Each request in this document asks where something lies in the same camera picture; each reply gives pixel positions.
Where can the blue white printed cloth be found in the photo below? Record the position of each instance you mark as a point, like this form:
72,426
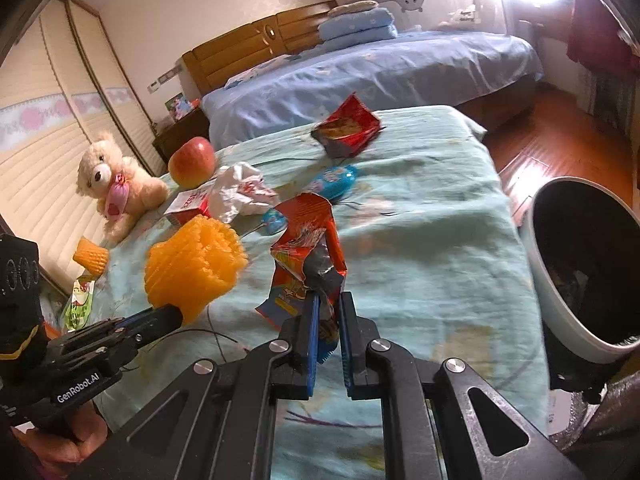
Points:
260,72

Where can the small orange foam fruit net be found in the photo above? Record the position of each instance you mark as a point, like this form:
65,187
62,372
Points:
90,255

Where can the folded blue quilt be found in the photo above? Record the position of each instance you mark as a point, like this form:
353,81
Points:
355,27

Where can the orange red snack wrapper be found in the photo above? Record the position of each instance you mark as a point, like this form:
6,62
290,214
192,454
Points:
305,240

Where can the large orange foam fruit net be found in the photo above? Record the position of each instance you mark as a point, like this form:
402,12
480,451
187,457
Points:
195,265

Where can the small blue round packet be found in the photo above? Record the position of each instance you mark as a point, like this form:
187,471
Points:
275,220

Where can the grey dotted curtain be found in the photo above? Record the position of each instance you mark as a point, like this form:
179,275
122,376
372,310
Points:
605,95

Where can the dark wooden nightstand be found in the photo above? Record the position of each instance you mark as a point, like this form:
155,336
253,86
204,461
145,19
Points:
180,135

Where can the crumpled white plastic bag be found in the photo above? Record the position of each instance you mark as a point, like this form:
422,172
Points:
235,185

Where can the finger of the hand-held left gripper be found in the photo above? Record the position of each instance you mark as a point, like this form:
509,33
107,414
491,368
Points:
137,344
155,320

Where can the hanging dark red coat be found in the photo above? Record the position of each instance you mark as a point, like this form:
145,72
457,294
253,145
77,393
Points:
600,35

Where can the white plush toy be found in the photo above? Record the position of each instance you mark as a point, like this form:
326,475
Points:
462,14

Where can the wall switch panel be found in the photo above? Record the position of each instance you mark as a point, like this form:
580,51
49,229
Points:
164,77

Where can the beige teddy bear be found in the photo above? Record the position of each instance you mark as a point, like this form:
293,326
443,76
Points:
115,180

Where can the round white trash bin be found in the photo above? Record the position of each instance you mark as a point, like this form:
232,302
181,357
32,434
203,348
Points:
560,330

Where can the small photo frame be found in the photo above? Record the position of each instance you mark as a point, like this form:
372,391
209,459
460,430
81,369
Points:
177,106

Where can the red snack bag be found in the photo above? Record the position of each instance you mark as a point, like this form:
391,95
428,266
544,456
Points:
345,125

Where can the bed with blue sheet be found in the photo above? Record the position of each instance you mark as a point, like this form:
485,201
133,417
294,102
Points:
375,70

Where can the cream sliding door wardrobe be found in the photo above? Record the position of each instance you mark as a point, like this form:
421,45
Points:
50,170

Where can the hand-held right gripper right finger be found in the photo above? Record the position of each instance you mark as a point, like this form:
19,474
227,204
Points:
346,345

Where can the green white snack packet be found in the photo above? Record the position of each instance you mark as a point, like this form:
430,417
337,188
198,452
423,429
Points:
77,305

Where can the person's left hand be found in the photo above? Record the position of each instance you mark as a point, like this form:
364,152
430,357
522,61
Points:
65,445

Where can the wooden headboard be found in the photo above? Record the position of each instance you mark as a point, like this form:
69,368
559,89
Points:
235,45

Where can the red white small carton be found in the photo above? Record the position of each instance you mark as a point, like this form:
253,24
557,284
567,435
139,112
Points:
187,205

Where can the large blue round packet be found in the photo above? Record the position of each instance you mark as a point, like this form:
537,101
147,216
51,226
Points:
332,182

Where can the red apple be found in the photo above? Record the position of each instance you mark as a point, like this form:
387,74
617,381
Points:
192,162

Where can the small patterned pillow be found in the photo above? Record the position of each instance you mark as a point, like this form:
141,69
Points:
350,7

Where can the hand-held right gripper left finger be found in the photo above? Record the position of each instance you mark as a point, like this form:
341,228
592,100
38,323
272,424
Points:
312,345

